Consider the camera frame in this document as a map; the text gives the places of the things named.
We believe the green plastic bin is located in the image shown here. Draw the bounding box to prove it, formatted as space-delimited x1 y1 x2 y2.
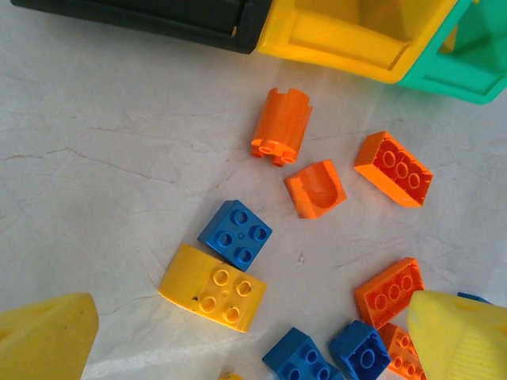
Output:
398 0 507 106

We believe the yellow curved lego brick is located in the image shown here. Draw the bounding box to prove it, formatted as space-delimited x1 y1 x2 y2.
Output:
158 243 269 334

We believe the orange long lego brick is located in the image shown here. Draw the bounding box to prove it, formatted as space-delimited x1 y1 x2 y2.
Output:
353 131 434 208
354 256 425 329
378 322 429 380

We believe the blue square lego brick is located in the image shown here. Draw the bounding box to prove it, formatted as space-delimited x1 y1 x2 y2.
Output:
328 319 392 380
196 199 273 272
261 326 345 380
457 291 492 305

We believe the black plastic bin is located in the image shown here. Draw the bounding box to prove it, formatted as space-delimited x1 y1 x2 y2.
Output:
10 0 274 55

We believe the yellow plastic bin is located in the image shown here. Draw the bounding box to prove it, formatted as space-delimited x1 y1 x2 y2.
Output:
255 0 460 85

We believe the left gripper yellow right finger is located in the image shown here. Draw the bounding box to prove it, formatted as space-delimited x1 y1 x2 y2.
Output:
406 291 507 380

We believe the orange round lego brick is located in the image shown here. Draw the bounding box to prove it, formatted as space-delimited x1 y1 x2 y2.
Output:
250 87 314 166

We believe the small orange curved lego brick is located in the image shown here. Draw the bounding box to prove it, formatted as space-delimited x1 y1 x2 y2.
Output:
283 158 348 220

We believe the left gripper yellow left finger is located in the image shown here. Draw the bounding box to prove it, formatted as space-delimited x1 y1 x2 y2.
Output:
0 292 99 380

